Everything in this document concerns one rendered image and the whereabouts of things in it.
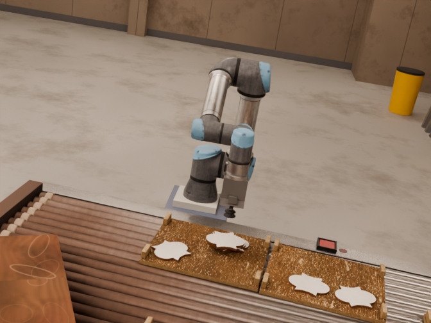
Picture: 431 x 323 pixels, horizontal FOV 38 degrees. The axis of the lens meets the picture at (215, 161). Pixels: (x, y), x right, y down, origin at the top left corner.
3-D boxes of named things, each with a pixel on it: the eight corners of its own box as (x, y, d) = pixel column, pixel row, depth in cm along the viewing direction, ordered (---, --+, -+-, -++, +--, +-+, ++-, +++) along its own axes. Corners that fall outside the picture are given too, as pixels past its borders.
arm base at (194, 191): (185, 187, 281) (188, 166, 278) (217, 193, 281) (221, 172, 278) (181, 199, 267) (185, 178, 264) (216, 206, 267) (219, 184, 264)
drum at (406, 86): (387, 113, 827) (399, 70, 807) (384, 106, 862) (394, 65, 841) (415, 118, 825) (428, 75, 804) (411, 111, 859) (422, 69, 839)
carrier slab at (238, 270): (166, 220, 242) (167, 216, 242) (270, 244, 237) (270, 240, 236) (138, 263, 210) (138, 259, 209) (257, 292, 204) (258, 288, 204)
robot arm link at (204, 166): (191, 168, 277) (195, 140, 272) (221, 173, 276) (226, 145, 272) (188, 177, 265) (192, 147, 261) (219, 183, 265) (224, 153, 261)
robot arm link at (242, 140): (256, 128, 213) (255, 136, 205) (251, 158, 216) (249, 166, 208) (233, 124, 213) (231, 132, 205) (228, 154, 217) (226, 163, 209)
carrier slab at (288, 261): (274, 246, 236) (274, 242, 235) (383, 272, 229) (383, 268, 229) (258, 293, 204) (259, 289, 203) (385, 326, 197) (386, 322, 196)
